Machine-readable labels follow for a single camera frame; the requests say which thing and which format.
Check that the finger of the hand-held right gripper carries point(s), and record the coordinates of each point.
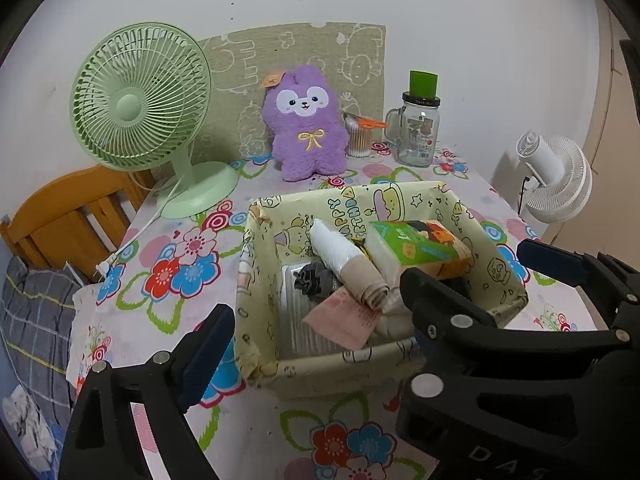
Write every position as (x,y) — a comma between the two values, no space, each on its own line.
(450,305)
(550,260)

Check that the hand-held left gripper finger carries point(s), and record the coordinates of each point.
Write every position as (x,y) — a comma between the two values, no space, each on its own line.
(205,360)

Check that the green tissue pack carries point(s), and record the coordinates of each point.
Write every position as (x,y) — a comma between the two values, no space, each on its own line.
(420,247)

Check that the clear ribbed plastic packet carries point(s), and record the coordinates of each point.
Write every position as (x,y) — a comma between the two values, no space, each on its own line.
(295,320)

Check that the pink packet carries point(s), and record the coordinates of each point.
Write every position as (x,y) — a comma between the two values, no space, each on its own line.
(345,320)

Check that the yellow printed fabric storage box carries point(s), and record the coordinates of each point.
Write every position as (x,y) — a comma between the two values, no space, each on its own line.
(320,375)

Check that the dark grey socks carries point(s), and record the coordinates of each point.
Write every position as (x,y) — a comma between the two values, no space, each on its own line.
(312,282)

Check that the white fan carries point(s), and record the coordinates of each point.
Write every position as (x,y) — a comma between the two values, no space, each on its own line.
(552,180)

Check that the grey plaid pillow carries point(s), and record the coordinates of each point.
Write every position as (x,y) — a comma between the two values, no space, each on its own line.
(35,320)

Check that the glass jar mug green lid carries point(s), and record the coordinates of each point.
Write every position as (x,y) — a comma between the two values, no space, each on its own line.
(416,125)

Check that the crumpled grey white cloth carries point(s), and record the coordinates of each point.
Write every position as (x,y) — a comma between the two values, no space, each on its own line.
(27,420)

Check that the wooden bed headboard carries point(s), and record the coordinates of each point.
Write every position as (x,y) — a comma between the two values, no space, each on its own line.
(60,220)

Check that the purple plush toy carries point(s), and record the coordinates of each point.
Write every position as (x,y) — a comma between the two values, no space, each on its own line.
(305,125)

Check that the green desk fan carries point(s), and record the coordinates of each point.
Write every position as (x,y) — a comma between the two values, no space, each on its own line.
(135,110)

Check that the beige door frame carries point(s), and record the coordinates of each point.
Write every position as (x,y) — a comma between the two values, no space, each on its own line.
(615,110)

